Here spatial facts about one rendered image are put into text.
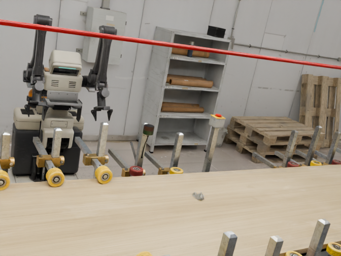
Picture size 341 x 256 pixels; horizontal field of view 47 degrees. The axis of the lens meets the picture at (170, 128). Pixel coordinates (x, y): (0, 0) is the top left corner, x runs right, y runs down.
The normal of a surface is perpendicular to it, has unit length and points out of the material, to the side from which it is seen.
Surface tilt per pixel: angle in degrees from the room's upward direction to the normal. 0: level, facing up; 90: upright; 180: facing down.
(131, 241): 0
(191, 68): 90
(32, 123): 90
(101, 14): 90
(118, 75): 90
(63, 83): 98
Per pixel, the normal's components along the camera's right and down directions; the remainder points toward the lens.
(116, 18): 0.47, 0.34
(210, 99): -0.86, -0.01
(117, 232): 0.18, -0.94
